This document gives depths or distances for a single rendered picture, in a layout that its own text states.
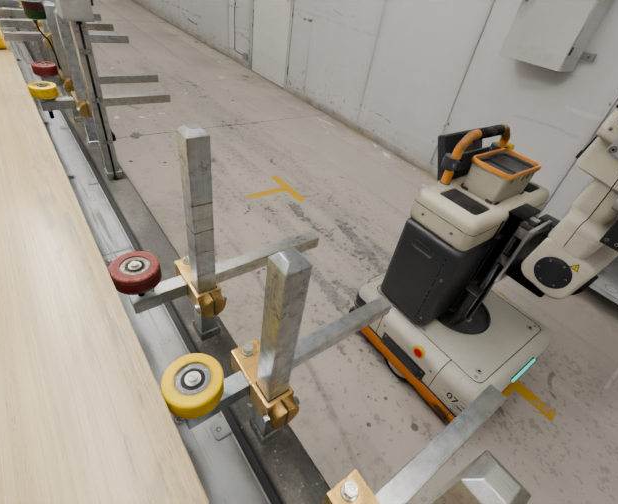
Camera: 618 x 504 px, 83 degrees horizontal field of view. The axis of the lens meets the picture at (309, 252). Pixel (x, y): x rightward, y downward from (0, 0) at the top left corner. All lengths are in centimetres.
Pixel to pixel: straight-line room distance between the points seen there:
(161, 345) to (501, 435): 138
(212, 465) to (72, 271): 43
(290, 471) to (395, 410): 97
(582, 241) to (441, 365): 62
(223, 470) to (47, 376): 36
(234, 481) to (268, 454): 10
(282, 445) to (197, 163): 49
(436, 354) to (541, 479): 60
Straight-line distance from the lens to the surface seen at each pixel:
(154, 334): 93
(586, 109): 294
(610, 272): 288
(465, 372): 148
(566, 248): 127
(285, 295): 38
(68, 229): 80
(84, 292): 66
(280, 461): 69
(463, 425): 63
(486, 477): 30
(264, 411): 58
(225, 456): 78
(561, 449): 191
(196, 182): 55
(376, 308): 73
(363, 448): 151
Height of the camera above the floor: 135
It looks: 40 degrees down
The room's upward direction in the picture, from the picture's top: 11 degrees clockwise
